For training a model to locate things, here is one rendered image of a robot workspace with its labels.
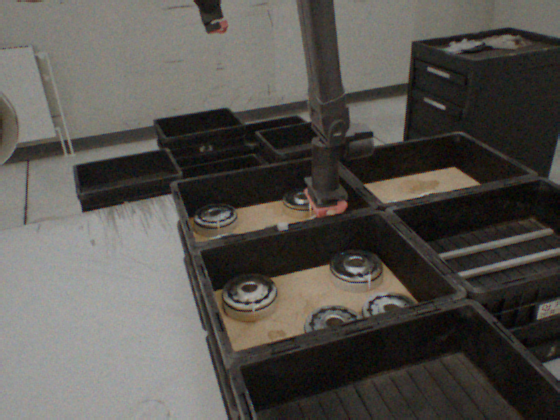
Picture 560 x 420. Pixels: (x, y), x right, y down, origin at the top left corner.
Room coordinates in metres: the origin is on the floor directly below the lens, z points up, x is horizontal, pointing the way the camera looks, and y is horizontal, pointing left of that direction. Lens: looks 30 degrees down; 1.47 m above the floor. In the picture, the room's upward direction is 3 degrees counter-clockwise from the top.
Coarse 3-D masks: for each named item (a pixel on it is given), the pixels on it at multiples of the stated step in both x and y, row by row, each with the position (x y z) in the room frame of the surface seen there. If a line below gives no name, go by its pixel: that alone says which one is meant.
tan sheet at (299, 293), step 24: (384, 264) 0.86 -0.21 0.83; (288, 288) 0.80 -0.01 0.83; (312, 288) 0.79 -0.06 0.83; (336, 288) 0.79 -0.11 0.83; (384, 288) 0.78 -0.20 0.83; (288, 312) 0.73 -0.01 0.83; (360, 312) 0.72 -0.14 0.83; (240, 336) 0.67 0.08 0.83; (264, 336) 0.67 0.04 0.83; (288, 336) 0.66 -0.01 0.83
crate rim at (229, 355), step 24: (360, 216) 0.89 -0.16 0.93; (384, 216) 0.89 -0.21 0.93; (240, 240) 0.83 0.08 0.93; (408, 240) 0.80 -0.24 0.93; (432, 264) 0.73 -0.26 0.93; (456, 288) 0.65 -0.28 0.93; (216, 312) 0.62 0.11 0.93; (384, 312) 0.60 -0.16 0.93; (408, 312) 0.60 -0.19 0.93; (216, 336) 0.59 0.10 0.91; (312, 336) 0.56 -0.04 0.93
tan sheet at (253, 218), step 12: (264, 204) 1.14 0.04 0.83; (276, 204) 1.13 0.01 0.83; (240, 216) 1.08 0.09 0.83; (252, 216) 1.08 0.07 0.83; (264, 216) 1.08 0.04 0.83; (276, 216) 1.07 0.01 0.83; (288, 216) 1.07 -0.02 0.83; (192, 228) 1.04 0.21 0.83; (240, 228) 1.03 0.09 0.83; (252, 228) 1.02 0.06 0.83; (204, 240) 0.98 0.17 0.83
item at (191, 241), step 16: (304, 160) 1.18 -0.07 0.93; (208, 176) 1.11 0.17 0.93; (176, 192) 1.04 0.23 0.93; (176, 208) 0.99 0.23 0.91; (368, 208) 0.92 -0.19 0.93; (288, 224) 0.87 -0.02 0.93; (304, 224) 0.87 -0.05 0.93; (192, 240) 0.83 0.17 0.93; (208, 240) 0.83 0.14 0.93; (224, 240) 0.83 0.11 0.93
